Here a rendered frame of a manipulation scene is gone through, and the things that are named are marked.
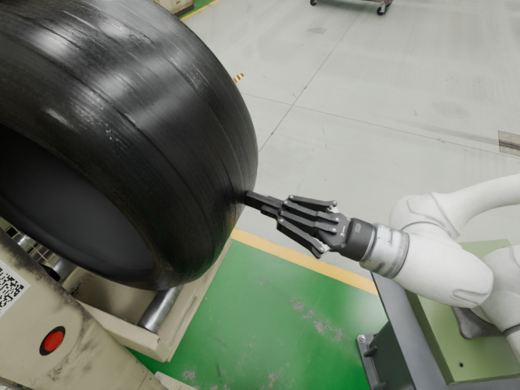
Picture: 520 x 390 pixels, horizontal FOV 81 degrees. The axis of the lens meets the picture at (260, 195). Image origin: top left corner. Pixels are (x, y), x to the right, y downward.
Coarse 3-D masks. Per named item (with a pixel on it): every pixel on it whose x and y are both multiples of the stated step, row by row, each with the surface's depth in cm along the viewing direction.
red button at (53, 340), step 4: (56, 332) 49; (60, 332) 49; (52, 336) 48; (56, 336) 49; (60, 336) 49; (48, 340) 47; (52, 340) 48; (56, 340) 49; (60, 340) 50; (44, 344) 47; (48, 344) 47; (52, 344) 48; (56, 344) 49; (44, 348) 48; (48, 348) 48; (52, 348) 48
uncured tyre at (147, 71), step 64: (0, 0) 37; (64, 0) 39; (128, 0) 43; (0, 64) 33; (64, 64) 33; (128, 64) 37; (192, 64) 44; (0, 128) 66; (64, 128) 34; (128, 128) 35; (192, 128) 41; (0, 192) 66; (64, 192) 78; (128, 192) 38; (192, 192) 41; (64, 256) 67; (128, 256) 77; (192, 256) 48
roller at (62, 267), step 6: (60, 258) 75; (54, 264) 74; (60, 264) 74; (66, 264) 74; (72, 264) 75; (54, 270) 73; (60, 270) 73; (66, 270) 74; (72, 270) 76; (60, 276) 73; (66, 276) 74; (60, 282) 73
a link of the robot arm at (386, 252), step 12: (384, 228) 53; (372, 240) 53; (384, 240) 52; (396, 240) 52; (408, 240) 52; (372, 252) 52; (384, 252) 51; (396, 252) 51; (360, 264) 56; (372, 264) 53; (384, 264) 52; (396, 264) 51; (384, 276) 54
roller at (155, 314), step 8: (176, 288) 70; (160, 296) 68; (168, 296) 69; (176, 296) 71; (152, 304) 67; (160, 304) 67; (168, 304) 68; (152, 312) 66; (160, 312) 66; (144, 320) 65; (152, 320) 65; (160, 320) 66; (144, 328) 65; (152, 328) 64
